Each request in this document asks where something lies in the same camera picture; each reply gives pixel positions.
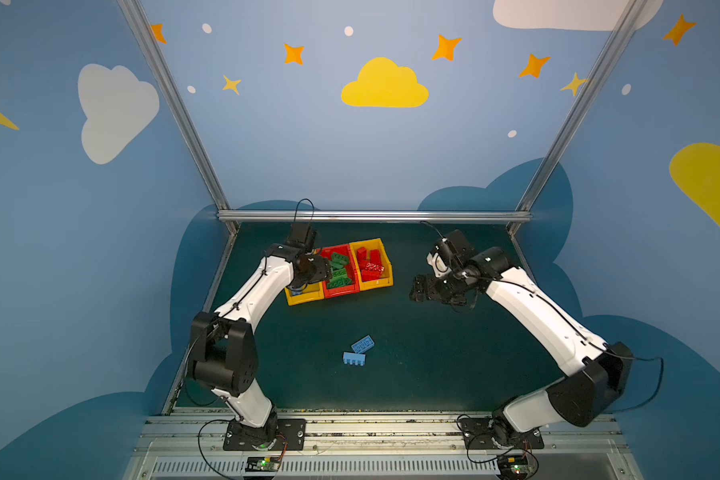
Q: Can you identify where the yellow bin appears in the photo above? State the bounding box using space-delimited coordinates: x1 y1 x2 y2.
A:
349 238 394 291
284 283 325 306

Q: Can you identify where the dark green lego brick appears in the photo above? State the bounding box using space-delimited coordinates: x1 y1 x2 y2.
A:
330 252 351 269

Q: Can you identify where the red lego brick top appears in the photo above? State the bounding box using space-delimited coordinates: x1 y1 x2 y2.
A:
356 247 370 270

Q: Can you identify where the large red lego brick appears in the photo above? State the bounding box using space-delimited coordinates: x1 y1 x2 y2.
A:
360 263 385 282

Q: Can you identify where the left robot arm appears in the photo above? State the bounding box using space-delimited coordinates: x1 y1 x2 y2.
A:
187 241 330 448

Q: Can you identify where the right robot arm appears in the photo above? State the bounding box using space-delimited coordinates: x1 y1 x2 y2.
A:
411 244 633 445

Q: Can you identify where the blue lego on green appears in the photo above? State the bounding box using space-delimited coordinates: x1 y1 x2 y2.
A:
342 352 366 367

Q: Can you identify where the right controller board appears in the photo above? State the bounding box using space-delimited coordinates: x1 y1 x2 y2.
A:
497 455 534 480

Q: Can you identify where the controller board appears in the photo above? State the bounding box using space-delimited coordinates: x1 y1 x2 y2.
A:
245 457 281 474
497 455 534 480

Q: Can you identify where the left controller board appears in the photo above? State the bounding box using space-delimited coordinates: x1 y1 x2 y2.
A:
245 457 281 474

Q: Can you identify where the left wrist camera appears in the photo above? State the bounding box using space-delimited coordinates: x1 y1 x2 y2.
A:
286 223 317 251

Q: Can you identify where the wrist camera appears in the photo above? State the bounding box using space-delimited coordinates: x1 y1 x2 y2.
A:
427 230 477 278
286 223 317 251

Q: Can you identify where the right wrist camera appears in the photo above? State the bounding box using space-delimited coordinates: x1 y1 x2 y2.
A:
427 230 477 278

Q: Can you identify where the right aluminium frame post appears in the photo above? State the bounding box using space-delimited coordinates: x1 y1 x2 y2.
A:
507 0 649 238

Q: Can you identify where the aluminium frame post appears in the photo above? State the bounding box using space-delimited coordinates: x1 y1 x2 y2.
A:
507 0 649 238
117 0 229 213

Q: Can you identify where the horizontal aluminium frame bar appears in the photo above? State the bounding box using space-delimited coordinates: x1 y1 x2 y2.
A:
217 209 532 224

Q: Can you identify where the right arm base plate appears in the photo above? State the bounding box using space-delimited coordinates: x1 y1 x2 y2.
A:
456 415 544 450

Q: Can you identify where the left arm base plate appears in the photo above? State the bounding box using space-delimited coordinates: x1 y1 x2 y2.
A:
222 418 307 451

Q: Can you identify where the left aluminium frame post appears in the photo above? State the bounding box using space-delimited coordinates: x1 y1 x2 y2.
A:
117 0 229 213

